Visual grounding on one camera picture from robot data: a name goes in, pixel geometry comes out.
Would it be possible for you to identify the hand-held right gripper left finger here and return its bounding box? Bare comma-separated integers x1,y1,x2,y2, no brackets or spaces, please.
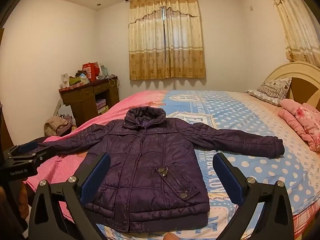
28,152,112,240

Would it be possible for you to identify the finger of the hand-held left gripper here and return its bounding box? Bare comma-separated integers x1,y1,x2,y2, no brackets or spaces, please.
7,146,57,166
4,141,40,157

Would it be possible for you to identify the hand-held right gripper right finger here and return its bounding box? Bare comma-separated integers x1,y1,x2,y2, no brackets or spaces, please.
214,152,295,240

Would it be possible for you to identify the purple quilted jacket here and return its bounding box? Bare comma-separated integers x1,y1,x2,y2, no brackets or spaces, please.
42,106,285,233

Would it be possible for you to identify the pile of clothes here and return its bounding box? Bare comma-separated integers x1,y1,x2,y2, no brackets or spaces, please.
44,115,77,137

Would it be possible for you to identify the person's left hand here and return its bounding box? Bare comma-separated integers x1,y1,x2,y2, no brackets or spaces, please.
19,180,29,220

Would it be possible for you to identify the pink blanket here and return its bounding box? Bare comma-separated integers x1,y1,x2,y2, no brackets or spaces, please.
25,90,167,230

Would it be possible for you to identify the white shopping bag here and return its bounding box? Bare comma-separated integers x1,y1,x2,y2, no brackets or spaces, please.
57,99,75,123

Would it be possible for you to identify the brown wooden desk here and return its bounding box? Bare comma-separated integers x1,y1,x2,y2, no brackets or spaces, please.
59,79,120,127

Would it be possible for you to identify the stack of pastel boxes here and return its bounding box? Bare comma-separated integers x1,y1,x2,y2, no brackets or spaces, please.
96,99,108,114

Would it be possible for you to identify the pink floral folded quilt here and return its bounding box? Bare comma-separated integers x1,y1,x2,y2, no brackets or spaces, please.
277,99,320,153

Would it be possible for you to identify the red gift bag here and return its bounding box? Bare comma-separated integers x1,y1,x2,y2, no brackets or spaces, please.
82,62,100,82

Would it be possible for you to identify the patterned pillow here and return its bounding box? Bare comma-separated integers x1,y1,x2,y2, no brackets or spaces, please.
246,77,293,106

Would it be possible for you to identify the cream bed headboard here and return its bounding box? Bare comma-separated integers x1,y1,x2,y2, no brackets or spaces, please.
261,61,320,110

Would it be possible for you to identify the beige window curtain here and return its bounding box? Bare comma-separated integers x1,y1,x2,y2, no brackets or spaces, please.
128,0,207,81
262,0,320,65

